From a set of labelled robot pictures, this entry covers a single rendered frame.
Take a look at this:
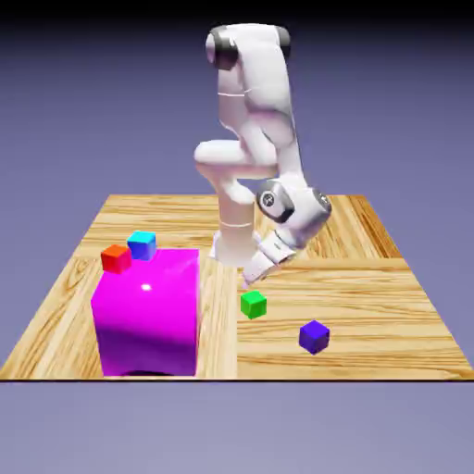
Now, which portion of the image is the large magenta box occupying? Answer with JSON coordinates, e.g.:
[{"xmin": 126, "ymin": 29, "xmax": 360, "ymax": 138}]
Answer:
[{"xmin": 91, "ymin": 248, "xmax": 202, "ymax": 378}]

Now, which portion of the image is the small purple cube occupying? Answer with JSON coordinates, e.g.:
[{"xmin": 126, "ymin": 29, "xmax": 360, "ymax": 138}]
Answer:
[{"xmin": 298, "ymin": 319, "xmax": 331, "ymax": 356}]

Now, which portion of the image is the small cyan cube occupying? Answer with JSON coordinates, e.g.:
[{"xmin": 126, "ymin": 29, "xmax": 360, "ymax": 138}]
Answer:
[{"xmin": 127, "ymin": 231, "xmax": 157, "ymax": 262}]

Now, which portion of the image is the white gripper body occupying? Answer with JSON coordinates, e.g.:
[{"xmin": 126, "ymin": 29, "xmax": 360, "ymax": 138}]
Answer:
[{"xmin": 242, "ymin": 250, "xmax": 283, "ymax": 285}]

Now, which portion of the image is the small red cube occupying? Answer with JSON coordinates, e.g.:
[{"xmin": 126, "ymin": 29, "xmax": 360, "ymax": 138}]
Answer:
[{"xmin": 100, "ymin": 243, "xmax": 133, "ymax": 275}]

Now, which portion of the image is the small green cube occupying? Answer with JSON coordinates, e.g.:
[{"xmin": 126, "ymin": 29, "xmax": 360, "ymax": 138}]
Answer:
[{"xmin": 239, "ymin": 290, "xmax": 268, "ymax": 320}]

